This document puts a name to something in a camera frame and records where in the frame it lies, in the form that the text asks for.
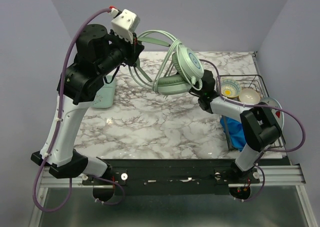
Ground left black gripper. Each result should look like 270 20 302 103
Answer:
96 28 145 77

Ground mint green wired headphones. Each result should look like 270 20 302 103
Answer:
128 30 204 96

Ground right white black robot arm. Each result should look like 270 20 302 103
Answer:
190 70 282 183

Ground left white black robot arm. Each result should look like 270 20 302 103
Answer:
30 24 145 185

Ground patterned yellow centre bowl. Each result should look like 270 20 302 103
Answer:
220 78 242 99

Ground mint green rectangular tray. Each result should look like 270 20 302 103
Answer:
91 75 117 109

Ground cream plain bowl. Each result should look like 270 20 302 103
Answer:
238 88 261 105

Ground blue cloth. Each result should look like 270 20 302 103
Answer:
220 116 246 152

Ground blue plate with red fruit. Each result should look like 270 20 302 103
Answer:
261 97 285 129

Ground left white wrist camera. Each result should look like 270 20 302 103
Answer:
109 8 140 44

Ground black wire dish rack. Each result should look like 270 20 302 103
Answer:
220 74 286 150

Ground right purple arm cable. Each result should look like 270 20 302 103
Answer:
198 58 307 203

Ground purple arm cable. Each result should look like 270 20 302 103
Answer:
32 6 126 213
198 58 307 203

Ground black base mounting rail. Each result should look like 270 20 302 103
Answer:
82 159 260 196

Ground aluminium extrusion frame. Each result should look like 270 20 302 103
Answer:
29 157 317 227

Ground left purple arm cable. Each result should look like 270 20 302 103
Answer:
32 6 126 213

